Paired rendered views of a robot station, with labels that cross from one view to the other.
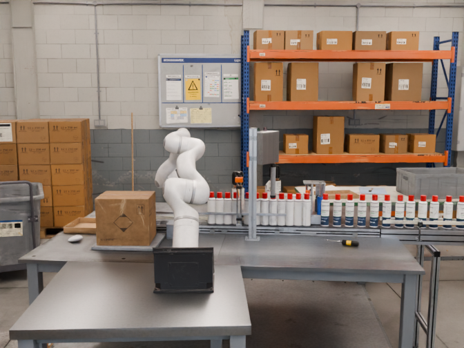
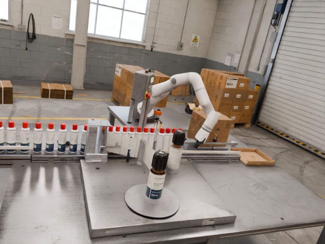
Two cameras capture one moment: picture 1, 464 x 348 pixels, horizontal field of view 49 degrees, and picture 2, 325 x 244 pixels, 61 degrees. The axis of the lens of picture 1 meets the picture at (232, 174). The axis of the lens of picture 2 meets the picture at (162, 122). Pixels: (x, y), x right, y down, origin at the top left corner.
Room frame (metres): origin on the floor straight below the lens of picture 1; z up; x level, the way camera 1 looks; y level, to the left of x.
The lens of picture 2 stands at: (4.88, -0.97, 1.78)
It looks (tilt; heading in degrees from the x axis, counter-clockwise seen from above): 18 degrees down; 152
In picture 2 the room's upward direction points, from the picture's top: 11 degrees clockwise
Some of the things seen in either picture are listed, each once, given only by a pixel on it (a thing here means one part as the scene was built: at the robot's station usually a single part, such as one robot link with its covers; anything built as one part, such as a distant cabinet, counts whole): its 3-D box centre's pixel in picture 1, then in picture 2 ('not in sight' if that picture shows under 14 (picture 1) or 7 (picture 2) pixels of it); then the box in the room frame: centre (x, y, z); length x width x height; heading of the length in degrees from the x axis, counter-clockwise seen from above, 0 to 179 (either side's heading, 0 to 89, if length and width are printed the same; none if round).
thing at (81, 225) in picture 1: (94, 225); (251, 156); (3.23, 0.90, 0.85); 0.30 x 0.26 x 0.04; 85
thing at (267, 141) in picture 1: (264, 147); (142, 85); (3.05, -0.19, 1.38); 0.17 x 0.10 x 0.19; 140
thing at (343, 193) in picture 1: (335, 194); not in sight; (4.45, -0.92, 0.82); 0.34 x 0.24 x 0.03; 98
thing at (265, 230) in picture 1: (246, 228); (149, 155); (3.15, -0.09, 0.85); 1.65 x 0.11 x 0.05; 85
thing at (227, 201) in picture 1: (227, 208); (166, 140); (3.15, 0.03, 0.98); 0.05 x 0.05 x 0.20
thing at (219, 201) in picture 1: (219, 208); (171, 140); (3.16, 0.08, 0.98); 0.05 x 0.05 x 0.20
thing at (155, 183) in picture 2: (275, 184); (156, 176); (3.73, -0.32, 1.04); 0.09 x 0.09 x 0.29
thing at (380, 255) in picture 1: (228, 228); (167, 165); (3.26, 0.02, 0.82); 2.10 x 1.50 x 0.02; 85
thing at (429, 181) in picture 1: (436, 182); not in sight; (4.53, -1.84, 0.91); 0.60 x 0.40 x 0.22; 96
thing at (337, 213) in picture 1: (337, 210); (74, 138); (3.10, -0.65, 0.98); 0.05 x 0.05 x 0.20
